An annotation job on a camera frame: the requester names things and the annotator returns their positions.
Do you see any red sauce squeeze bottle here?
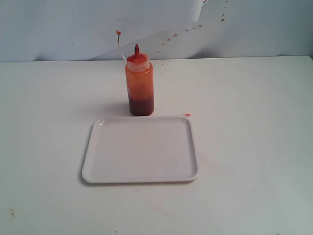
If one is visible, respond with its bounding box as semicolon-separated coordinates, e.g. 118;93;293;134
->
115;30;154;117

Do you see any white rectangular tray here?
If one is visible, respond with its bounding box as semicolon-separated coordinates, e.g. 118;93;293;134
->
82;116;199;185

